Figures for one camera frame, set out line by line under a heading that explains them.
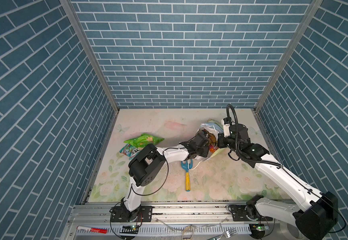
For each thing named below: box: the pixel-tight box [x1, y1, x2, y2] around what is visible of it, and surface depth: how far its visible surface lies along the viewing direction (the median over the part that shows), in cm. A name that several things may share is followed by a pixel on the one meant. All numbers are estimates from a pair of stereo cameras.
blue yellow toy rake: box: [181, 159, 193, 192], surface depth 86 cm
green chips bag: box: [123, 133, 165, 148], surface depth 92 cm
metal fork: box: [207, 228, 238, 240], surface depth 70 cm
